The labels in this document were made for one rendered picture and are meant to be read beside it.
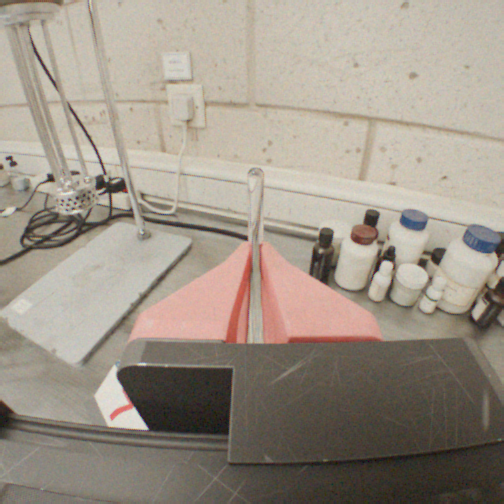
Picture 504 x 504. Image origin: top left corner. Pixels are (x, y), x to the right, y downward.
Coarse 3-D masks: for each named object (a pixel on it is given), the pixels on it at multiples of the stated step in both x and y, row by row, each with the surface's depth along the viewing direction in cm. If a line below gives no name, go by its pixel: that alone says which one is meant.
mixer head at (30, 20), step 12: (0, 0) 21; (12, 0) 21; (24, 0) 22; (36, 0) 23; (48, 0) 24; (60, 0) 25; (0, 12) 22; (12, 12) 22; (24, 12) 23; (36, 12) 24; (48, 12) 25; (0, 24) 23; (12, 24) 24; (24, 24) 25; (36, 24) 27
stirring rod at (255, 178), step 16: (256, 176) 10; (256, 192) 10; (256, 208) 10; (256, 224) 11; (256, 240) 11; (256, 256) 12; (256, 272) 12; (256, 288) 13; (256, 304) 13; (256, 320) 14; (256, 336) 15
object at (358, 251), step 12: (360, 228) 42; (372, 228) 42; (348, 240) 43; (360, 240) 40; (372, 240) 41; (348, 252) 42; (360, 252) 41; (372, 252) 41; (348, 264) 43; (360, 264) 42; (372, 264) 43; (336, 276) 47; (348, 276) 44; (360, 276) 43; (348, 288) 45; (360, 288) 45
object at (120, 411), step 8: (112, 376) 31; (104, 384) 31; (112, 384) 30; (104, 392) 30; (112, 392) 30; (120, 392) 29; (104, 400) 30; (112, 400) 29; (120, 400) 29; (128, 400) 28; (104, 408) 30; (112, 408) 29; (120, 408) 28; (128, 408) 28; (112, 416) 29; (120, 416) 28; (128, 416) 27; (136, 416) 27; (112, 424) 28; (120, 424) 28; (128, 424) 27; (136, 424) 27; (144, 424) 26
